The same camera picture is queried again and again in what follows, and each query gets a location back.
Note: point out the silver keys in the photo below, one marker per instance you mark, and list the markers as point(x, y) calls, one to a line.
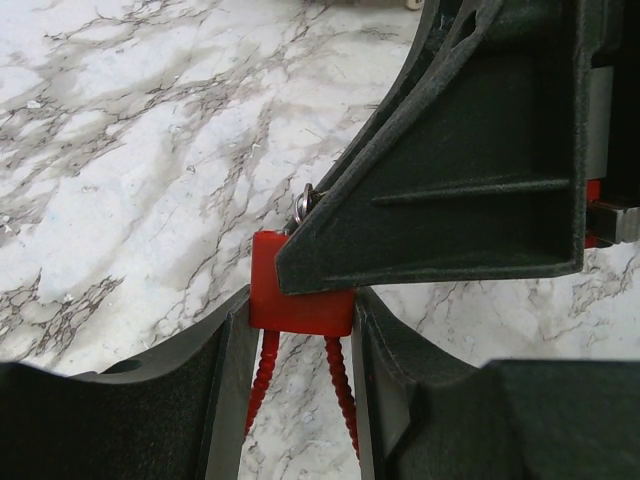
point(303, 205)

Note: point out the red padlock with cable shackle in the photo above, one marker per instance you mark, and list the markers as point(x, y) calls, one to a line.
point(329, 315)

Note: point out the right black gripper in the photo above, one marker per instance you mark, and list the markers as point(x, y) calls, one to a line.
point(612, 165)

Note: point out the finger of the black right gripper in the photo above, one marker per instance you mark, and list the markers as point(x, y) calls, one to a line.
point(528, 221)
point(421, 142)

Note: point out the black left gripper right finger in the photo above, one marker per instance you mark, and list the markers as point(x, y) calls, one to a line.
point(424, 414)

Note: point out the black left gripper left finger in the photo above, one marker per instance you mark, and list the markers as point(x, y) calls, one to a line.
point(175, 411)

